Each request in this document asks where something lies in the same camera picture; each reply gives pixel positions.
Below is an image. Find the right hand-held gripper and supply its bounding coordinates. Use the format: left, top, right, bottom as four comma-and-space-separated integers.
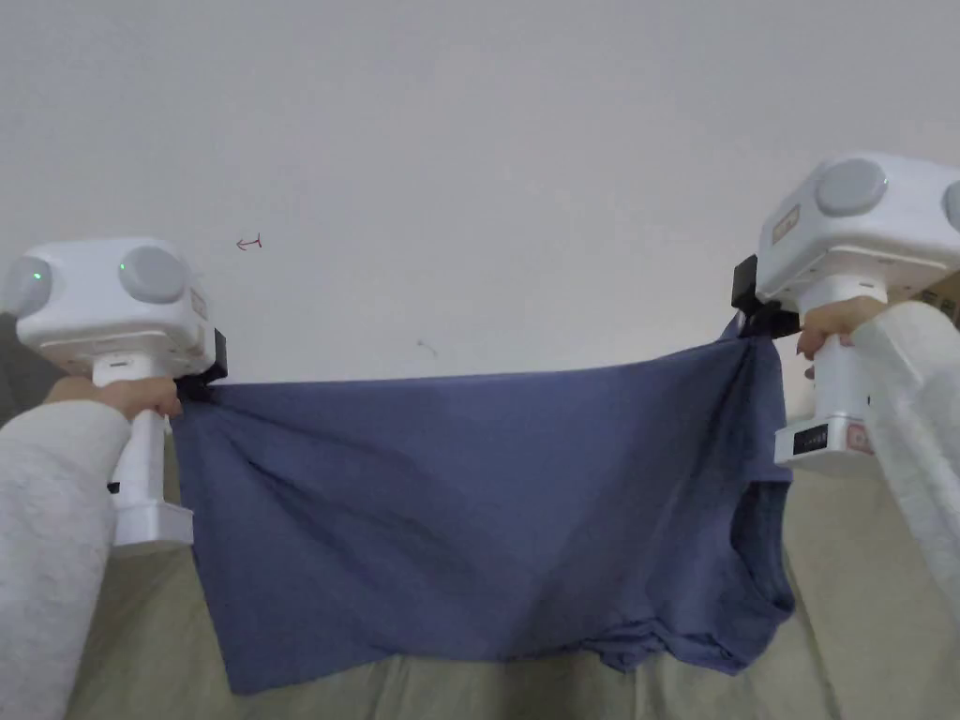
730, 153, 960, 471

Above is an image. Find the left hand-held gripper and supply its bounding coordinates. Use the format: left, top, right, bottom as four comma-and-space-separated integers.
0, 238, 229, 556

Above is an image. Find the dark blue shirt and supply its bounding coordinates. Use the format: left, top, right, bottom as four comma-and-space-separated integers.
171, 318, 798, 697

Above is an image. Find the person's left forearm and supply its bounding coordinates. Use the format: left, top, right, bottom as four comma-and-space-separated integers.
0, 399, 135, 720

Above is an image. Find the person's right forearm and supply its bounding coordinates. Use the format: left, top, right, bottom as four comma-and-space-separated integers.
846, 298, 960, 625

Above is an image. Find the person's right hand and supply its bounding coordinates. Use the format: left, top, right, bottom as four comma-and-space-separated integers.
793, 295, 891, 383

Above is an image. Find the person's left hand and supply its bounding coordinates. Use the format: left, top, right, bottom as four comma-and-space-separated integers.
43, 373, 186, 423

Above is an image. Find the brown cardboard carton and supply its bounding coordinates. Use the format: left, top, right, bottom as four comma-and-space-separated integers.
908, 269, 960, 333

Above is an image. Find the bed with beige sheet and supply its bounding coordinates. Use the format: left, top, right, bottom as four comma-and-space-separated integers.
66, 458, 960, 720

